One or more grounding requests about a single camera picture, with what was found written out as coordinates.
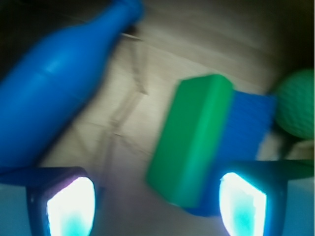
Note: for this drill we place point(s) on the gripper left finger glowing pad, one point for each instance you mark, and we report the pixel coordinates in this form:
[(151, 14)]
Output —
[(55, 201)]

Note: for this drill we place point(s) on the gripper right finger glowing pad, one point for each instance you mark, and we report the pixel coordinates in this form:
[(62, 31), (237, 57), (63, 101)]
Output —
[(268, 198)]

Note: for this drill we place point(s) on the green textured ball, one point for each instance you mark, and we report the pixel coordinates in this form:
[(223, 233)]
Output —
[(296, 104)]

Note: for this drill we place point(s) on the brown paper bag tray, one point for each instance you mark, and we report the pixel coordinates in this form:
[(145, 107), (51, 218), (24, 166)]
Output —
[(252, 42)]

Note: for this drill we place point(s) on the green rectangular block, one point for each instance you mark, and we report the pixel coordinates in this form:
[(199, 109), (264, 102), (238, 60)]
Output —
[(189, 139)]

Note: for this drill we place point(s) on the blue sponge block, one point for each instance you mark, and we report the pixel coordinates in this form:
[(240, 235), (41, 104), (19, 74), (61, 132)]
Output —
[(250, 119)]

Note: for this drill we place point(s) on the blue plastic bottle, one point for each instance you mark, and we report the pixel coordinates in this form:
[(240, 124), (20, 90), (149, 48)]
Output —
[(54, 80)]

